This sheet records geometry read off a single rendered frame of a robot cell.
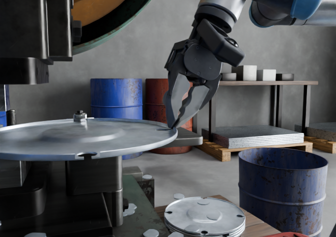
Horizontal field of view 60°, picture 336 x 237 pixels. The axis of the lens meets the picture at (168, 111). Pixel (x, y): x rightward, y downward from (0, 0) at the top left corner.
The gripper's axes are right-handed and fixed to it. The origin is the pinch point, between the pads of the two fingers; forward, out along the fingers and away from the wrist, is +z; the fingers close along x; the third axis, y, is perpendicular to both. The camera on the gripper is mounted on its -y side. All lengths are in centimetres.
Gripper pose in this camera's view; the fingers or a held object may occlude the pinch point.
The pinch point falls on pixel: (175, 122)
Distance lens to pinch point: 48.9
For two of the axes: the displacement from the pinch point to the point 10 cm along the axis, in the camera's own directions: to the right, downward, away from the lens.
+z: -3.9, 9.2, -0.5
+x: -8.5, -3.8, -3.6
